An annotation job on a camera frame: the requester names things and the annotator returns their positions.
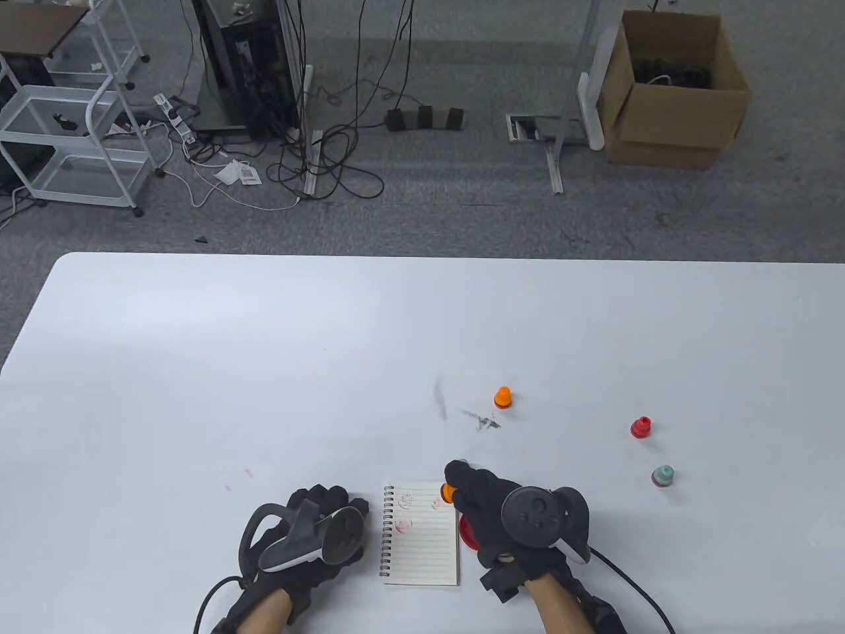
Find person's right hand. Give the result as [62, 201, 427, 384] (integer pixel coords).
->
[444, 460, 572, 585]

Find person's left hand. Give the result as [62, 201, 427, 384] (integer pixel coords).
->
[253, 485, 372, 625]

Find spiral lined notebook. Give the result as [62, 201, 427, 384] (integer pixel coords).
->
[380, 481, 461, 587]

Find person's left forearm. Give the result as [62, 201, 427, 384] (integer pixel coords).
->
[234, 584, 296, 634]

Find person's right forearm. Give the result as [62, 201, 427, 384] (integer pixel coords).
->
[525, 571, 598, 634]

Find black grey handheld controller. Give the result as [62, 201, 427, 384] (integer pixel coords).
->
[502, 485, 593, 564]
[239, 499, 366, 575]

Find grey metal table leg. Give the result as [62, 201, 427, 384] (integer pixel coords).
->
[545, 0, 605, 195]

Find metal floor outlet box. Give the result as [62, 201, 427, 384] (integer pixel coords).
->
[506, 114, 588, 146]

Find white plastic bar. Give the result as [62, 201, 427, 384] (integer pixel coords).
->
[578, 26, 618, 153]

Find white paper tag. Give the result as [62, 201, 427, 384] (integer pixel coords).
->
[215, 158, 262, 188]

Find brown cardboard box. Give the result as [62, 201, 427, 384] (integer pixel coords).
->
[597, 10, 753, 171]

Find white power strip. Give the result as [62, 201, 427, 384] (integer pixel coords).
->
[154, 94, 197, 145]

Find black computer cabinet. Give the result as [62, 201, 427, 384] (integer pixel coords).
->
[190, 0, 306, 141]

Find brown wooden side table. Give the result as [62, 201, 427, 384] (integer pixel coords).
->
[0, 3, 90, 60]

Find black wrist camera strap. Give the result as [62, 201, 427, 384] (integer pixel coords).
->
[480, 558, 628, 634]

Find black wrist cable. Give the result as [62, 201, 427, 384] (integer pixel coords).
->
[193, 577, 245, 634]
[588, 547, 677, 634]

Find white cable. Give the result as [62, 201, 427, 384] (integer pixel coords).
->
[158, 122, 304, 213]

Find aluminium floor rail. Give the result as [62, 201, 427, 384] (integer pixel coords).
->
[302, 129, 324, 199]

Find tangle of black cables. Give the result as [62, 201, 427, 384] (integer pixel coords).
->
[267, 0, 423, 202]

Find black foot pedal switch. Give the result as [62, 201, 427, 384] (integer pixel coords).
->
[385, 106, 466, 133]

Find bundle of black cords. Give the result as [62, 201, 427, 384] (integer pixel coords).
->
[634, 58, 714, 90]

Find white wire cart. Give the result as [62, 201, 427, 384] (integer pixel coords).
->
[0, 0, 166, 219]

